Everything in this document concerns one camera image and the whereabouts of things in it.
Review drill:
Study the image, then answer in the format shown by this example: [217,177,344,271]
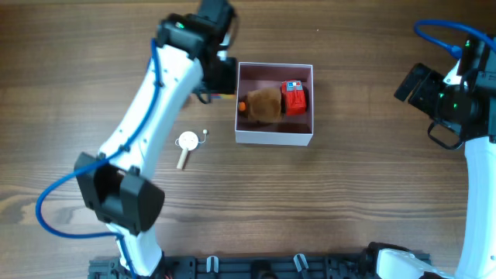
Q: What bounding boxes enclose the brown plush toy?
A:
[237,88,284,123]

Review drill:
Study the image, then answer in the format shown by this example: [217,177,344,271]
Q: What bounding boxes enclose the red toy fire truck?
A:
[280,80,309,115]

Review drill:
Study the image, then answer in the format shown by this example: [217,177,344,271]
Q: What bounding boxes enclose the colourful two-by-two puzzle cube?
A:
[211,94,236,99]

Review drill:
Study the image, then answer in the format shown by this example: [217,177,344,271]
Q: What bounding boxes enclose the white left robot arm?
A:
[74,0,239,278]

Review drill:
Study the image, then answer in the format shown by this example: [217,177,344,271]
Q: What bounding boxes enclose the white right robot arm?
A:
[394,34,495,278]

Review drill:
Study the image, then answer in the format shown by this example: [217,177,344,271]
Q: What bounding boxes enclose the pig face rattle drum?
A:
[175,129,208,170]

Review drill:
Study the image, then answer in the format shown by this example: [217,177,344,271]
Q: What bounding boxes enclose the white box with pink interior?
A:
[235,62,314,146]

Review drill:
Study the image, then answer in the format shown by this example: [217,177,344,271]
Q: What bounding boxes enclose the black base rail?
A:
[88,250,433,279]

